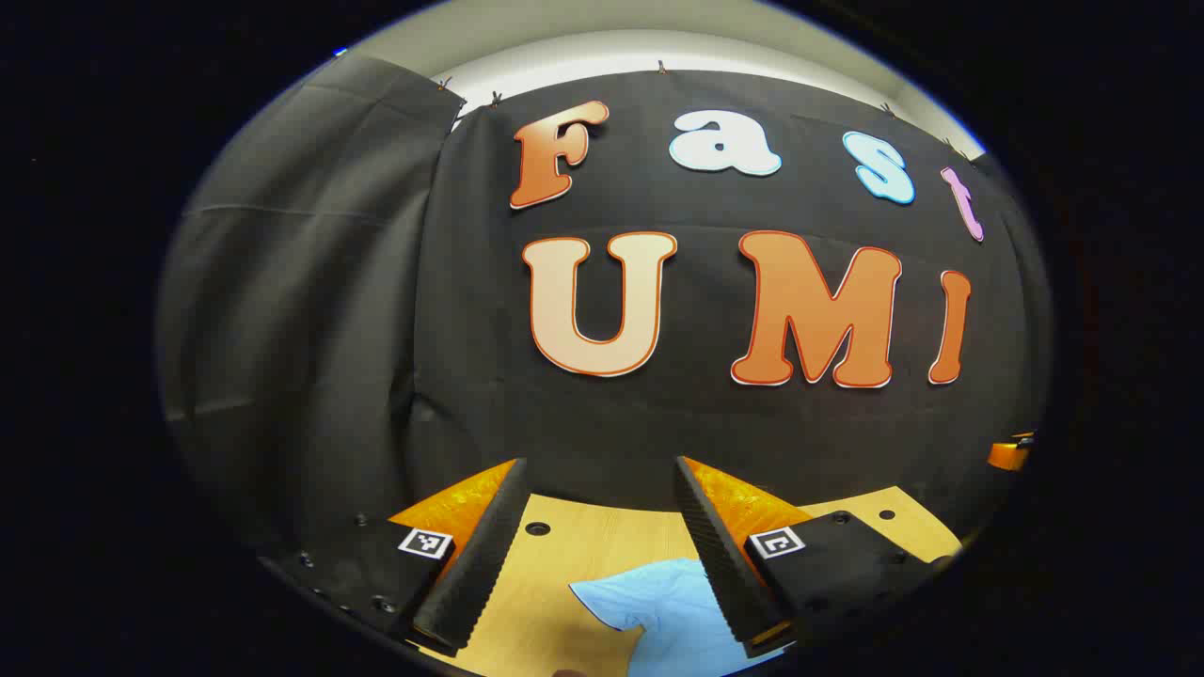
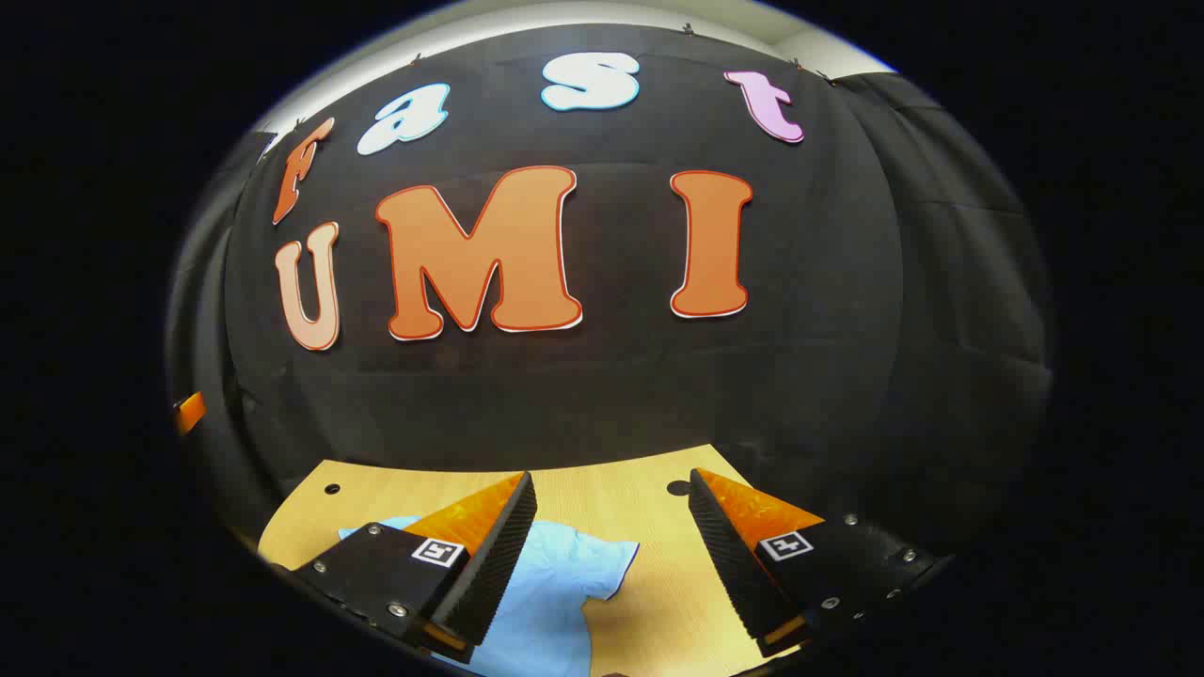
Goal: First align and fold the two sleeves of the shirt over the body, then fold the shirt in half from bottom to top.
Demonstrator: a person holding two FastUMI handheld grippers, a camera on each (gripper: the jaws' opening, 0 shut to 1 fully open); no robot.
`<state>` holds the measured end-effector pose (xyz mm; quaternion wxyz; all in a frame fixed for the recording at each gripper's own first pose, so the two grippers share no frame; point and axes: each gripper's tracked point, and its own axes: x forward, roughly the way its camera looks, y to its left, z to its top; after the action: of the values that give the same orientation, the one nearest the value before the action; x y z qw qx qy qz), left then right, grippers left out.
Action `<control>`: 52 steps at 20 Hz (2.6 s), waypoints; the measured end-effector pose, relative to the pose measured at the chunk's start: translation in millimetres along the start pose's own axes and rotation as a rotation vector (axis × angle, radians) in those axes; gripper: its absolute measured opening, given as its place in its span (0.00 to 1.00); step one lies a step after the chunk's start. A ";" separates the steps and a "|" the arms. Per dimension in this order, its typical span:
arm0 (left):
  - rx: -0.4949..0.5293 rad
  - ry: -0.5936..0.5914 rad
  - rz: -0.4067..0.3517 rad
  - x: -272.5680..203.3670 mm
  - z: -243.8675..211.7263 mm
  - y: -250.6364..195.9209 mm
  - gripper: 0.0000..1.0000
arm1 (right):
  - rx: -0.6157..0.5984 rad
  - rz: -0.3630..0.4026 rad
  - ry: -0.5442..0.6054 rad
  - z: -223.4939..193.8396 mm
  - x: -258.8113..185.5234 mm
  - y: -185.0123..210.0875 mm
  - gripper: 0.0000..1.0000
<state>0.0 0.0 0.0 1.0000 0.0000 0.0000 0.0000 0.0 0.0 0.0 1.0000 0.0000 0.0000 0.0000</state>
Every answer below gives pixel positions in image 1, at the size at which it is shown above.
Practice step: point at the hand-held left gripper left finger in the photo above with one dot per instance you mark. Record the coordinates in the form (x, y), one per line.
(475, 564)

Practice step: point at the light blue T-shirt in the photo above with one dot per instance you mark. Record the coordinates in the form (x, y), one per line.
(673, 611)

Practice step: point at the black backdrop cloth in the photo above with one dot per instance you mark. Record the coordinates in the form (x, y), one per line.
(658, 423)

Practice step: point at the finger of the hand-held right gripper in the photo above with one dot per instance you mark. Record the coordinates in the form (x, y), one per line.
(1008, 455)

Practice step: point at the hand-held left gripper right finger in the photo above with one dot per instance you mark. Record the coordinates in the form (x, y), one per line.
(720, 564)

